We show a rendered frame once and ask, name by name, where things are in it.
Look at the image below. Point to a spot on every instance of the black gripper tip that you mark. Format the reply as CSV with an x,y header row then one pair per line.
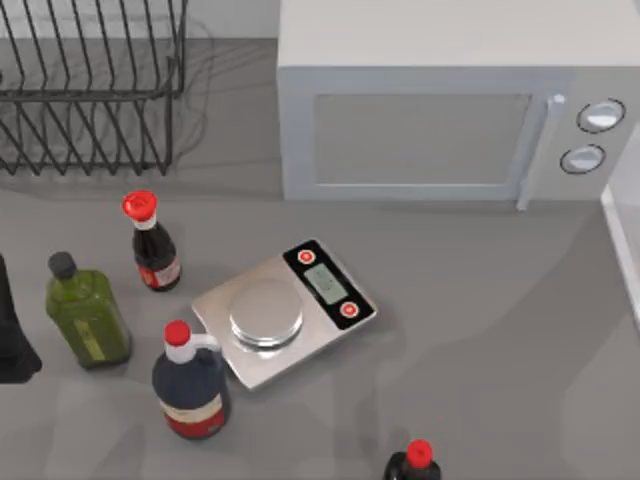
x,y
12,340

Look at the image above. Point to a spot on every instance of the dark bottle with red cap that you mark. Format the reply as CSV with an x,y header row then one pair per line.
x,y
415,465

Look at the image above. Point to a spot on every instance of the silver kitchen scale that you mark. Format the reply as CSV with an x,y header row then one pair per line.
x,y
280,320

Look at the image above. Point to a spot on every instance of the pale microwave oven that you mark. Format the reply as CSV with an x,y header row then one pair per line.
x,y
400,50

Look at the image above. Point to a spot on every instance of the dark jug with red cap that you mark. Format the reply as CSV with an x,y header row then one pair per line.
x,y
192,385

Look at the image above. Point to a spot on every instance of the large microwave knob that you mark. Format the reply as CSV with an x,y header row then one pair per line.
x,y
601,115

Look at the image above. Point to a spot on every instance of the green bottle with black cap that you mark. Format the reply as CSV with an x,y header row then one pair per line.
x,y
90,315

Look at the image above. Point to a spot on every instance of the slim dark red-capped bottle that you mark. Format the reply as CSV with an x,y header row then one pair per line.
x,y
155,250

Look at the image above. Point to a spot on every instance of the white sink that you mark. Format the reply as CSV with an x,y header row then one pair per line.
x,y
625,240

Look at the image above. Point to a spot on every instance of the small microwave knob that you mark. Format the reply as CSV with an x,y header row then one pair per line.
x,y
582,159

